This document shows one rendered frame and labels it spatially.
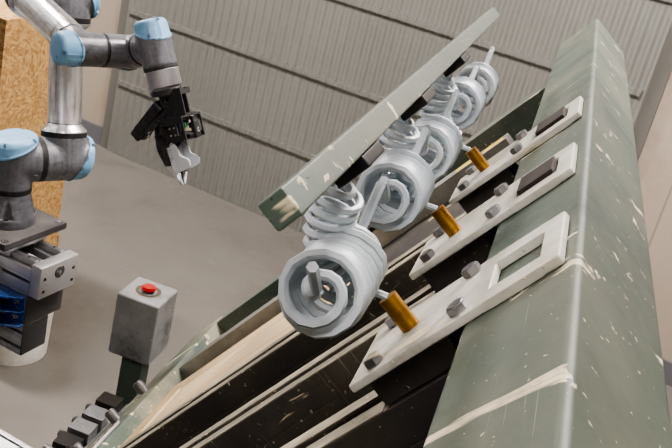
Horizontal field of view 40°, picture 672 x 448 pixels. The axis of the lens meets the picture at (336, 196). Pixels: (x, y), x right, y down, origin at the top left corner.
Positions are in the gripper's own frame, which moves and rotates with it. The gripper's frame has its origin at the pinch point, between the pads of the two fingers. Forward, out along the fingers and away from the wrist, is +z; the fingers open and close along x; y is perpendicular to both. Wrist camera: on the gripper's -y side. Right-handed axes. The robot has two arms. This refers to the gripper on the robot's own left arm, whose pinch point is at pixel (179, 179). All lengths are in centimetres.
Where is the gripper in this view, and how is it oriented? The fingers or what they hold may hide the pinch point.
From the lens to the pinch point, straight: 206.6
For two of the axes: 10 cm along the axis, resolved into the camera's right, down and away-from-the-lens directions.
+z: 2.1, 9.7, 1.5
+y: 8.7, -1.1, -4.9
